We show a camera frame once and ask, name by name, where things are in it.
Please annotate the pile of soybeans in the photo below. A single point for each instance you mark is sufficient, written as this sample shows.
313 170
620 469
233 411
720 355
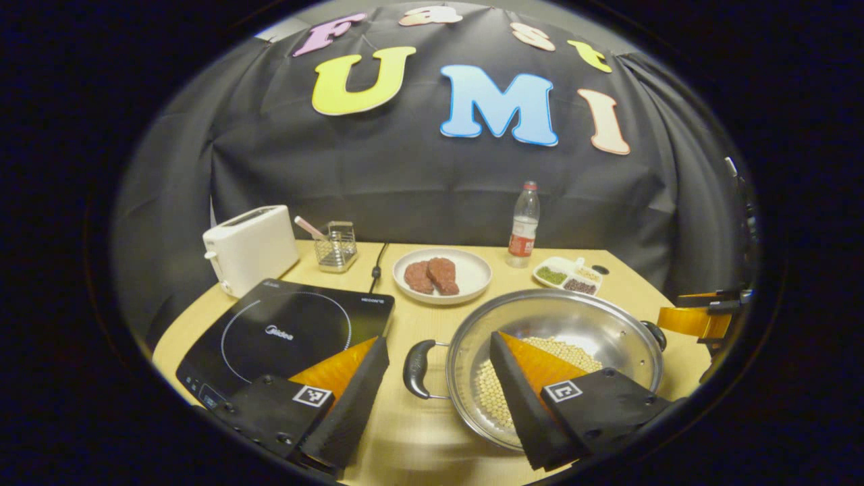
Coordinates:
574 352

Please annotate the pink spoon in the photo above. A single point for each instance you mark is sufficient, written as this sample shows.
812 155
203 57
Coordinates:
307 226

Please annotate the stainless steel pot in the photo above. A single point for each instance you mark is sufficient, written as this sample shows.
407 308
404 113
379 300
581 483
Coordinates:
560 317

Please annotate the pile of green beans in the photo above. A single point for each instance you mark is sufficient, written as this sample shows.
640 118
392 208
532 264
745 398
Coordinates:
551 275

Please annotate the pile of pale yellow beans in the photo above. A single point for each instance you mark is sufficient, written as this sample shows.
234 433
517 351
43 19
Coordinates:
588 273

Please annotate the plastic bottle with red label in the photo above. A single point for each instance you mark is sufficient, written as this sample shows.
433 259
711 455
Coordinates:
523 236

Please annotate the pile of dark red beans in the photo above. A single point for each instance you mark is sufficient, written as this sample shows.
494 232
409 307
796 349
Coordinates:
579 286

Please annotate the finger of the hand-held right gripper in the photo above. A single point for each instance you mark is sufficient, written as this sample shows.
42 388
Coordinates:
695 322

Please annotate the red meat piece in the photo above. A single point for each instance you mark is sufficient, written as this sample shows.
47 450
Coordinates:
444 275
418 277

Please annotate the white round plate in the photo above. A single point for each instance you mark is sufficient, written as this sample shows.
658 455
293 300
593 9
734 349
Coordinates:
472 270

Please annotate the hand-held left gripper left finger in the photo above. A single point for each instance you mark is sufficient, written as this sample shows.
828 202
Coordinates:
351 412

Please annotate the white toaster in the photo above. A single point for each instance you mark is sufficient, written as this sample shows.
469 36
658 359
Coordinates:
253 250

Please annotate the black induction cooktop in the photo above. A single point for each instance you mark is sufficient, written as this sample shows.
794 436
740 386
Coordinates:
283 331

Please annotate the black backdrop cloth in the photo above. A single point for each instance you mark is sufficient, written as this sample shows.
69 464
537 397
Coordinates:
405 182

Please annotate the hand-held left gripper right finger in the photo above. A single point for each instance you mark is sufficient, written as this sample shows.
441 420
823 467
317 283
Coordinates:
526 412

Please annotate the white divided dish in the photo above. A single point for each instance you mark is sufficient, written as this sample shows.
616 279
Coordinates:
570 264

